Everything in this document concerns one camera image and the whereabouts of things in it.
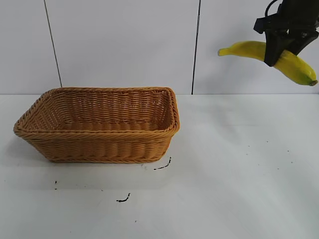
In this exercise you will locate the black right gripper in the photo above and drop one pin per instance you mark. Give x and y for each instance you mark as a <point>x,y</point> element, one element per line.
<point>286,21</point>

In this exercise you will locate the yellow banana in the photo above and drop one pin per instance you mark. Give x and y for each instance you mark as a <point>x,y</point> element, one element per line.
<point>299,67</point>

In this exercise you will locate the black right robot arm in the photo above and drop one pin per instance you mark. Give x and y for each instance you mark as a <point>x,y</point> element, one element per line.
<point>299,2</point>

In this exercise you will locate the tan woven wicker basket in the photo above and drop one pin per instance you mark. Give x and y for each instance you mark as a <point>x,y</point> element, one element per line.
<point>99,147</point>

